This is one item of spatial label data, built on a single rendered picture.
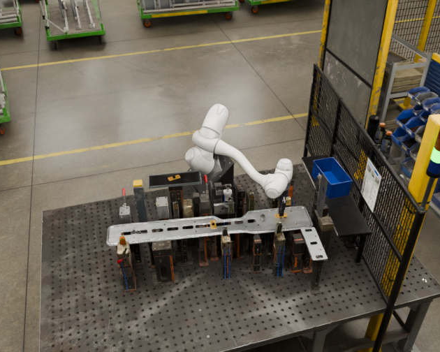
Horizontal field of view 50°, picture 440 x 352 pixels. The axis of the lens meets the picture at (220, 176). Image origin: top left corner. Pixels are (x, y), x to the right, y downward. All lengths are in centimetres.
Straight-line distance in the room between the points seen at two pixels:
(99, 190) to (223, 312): 260
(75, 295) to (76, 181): 232
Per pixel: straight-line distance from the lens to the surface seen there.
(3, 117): 646
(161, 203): 322
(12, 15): 1020
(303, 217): 329
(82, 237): 370
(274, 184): 283
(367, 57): 500
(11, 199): 546
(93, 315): 320
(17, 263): 470
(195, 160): 364
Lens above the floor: 318
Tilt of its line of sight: 37 degrees down
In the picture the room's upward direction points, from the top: 1 degrees counter-clockwise
